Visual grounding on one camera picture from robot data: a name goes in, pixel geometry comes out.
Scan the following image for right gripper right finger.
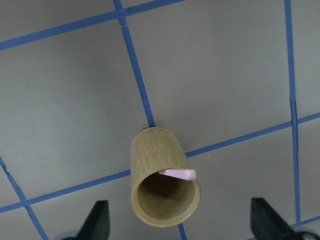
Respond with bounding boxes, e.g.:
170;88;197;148
250;197;295;240

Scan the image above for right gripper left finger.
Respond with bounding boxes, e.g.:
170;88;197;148
75;200;111;240

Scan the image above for pink chopstick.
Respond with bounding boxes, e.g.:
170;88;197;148
158;169;197;181

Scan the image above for bamboo wooden cup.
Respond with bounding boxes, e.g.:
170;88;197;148
130;127;201;228

